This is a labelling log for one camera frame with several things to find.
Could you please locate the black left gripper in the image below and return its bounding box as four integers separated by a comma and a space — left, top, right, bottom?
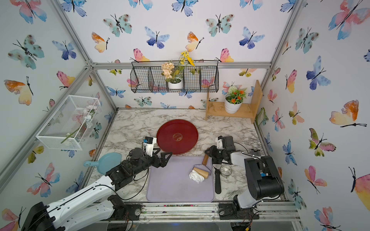
130, 147, 172, 178

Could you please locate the white dough piece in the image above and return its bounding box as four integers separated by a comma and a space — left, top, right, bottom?
189, 170, 205, 183

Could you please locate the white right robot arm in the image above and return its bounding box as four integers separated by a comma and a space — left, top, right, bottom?
204, 136, 284, 210

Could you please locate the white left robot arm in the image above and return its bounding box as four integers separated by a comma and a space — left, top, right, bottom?
21, 148, 172, 231

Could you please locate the red round tray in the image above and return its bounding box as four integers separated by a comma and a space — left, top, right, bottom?
156, 119, 198, 155

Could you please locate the lavender silicone mat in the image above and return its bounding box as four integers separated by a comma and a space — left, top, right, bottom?
146, 156, 215, 203

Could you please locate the white ribbed flower pot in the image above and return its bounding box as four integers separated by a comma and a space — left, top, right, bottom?
224, 96, 242, 114

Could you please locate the wooden shelf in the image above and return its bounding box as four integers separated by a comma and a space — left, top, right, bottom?
205, 80, 263, 121

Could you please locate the teal plastic scoop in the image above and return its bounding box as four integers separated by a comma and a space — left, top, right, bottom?
83, 153, 122, 175

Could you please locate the green paper packet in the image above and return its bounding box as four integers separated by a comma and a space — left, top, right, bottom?
255, 107, 268, 127

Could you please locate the orange flower plant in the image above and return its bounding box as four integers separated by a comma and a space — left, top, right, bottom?
225, 86, 246, 105

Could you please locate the white pot with flowers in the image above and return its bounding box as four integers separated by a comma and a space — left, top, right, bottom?
161, 51, 195, 90

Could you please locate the pink artificial flower stem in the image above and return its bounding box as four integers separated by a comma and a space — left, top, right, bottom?
61, 105, 99, 144

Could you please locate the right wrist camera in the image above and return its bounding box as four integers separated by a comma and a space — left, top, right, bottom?
216, 136, 227, 149

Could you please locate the black handled strainer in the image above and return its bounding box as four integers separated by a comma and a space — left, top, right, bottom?
213, 164, 232, 194

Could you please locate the black wire wall basket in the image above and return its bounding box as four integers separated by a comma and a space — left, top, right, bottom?
128, 60, 219, 93

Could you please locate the white mesh wall basket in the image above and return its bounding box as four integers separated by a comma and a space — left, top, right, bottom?
36, 95, 102, 151

